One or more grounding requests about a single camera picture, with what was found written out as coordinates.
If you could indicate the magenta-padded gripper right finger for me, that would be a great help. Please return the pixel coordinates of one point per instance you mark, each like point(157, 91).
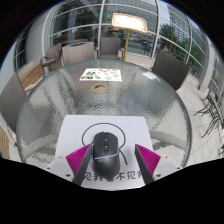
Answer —
point(148, 160)

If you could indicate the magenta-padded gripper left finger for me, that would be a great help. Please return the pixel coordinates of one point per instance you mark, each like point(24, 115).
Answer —
point(78, 160)

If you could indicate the dark grey computer mouse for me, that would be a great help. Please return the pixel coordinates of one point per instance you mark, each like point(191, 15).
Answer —
point(105, 160)

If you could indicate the white printed mouse pad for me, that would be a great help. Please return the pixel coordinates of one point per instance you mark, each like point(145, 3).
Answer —
point(73, 133)

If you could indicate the dark metal outdoor furniture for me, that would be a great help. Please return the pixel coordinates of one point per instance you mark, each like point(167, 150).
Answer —
point(213, 110)

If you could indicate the colourful printed menu sheet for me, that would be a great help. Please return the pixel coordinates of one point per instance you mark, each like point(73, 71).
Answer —
point(100, 75)

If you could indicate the gold menu display stand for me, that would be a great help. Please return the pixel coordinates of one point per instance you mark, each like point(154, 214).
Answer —
point(129, 22)

